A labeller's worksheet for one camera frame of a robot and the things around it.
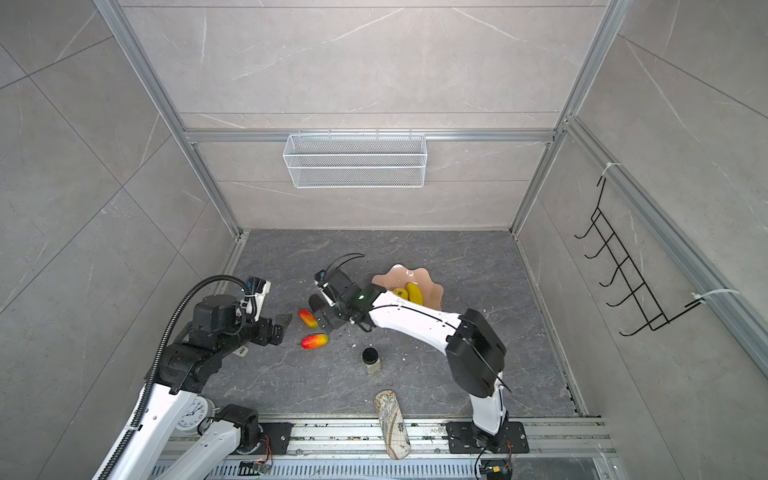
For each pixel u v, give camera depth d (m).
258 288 0.61
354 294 0.62
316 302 0.97
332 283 0.62
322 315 0.73
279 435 0.73
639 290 0.63
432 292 0.97
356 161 1.01
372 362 0.78
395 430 0.72
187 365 0.46
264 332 0.63
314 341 0.88
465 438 0.74
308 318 0.93
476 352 0.49
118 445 0.40
